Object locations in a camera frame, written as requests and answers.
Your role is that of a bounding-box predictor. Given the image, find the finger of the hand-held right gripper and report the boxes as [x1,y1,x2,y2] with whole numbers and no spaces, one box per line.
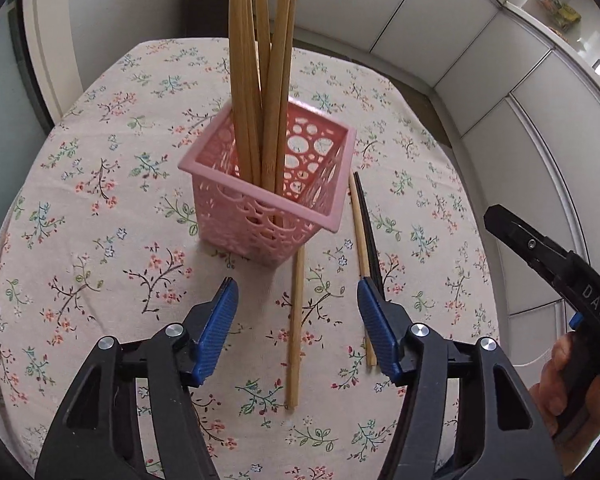
[483,204,579,306]

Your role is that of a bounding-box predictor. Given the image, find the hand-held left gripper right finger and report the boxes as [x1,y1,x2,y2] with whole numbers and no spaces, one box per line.
[357,279,566,480]

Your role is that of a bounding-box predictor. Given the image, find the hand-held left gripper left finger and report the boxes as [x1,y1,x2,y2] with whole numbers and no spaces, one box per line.
[34,276,240,480]

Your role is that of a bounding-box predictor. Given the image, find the plain bamboo chopstick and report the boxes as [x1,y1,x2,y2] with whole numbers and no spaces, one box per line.
[348,172,378,367]
[285,244,307,409]

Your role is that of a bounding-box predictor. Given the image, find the black chopstick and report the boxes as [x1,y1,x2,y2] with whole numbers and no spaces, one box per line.
[353,171,387,302]

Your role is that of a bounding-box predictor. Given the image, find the pink perforated plastic basket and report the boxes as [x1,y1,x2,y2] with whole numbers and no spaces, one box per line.
[177,97,357,267]

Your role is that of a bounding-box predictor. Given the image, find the bunch of bamboo chopsticks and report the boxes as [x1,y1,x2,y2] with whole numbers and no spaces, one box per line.
[228,0,301,226]

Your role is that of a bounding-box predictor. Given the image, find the person's right hand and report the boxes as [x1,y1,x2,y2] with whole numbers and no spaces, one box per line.
[527,332,600,476]

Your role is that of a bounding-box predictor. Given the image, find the white base cabinet with drawers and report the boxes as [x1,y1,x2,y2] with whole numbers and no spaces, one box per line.
[432,7,600,361]

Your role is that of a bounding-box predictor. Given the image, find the floral tablecloth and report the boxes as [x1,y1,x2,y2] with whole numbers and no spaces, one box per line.
[0,39,501,480]

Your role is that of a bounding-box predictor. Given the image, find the yellow green bag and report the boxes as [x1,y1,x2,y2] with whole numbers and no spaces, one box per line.
[554,2,581,31]

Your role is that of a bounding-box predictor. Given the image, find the white base cabinet under window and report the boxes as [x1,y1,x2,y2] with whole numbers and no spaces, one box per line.
[280,0,506,92]

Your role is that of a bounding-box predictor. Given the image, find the brown trash bin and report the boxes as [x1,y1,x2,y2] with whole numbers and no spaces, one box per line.
[185,0,257,42]

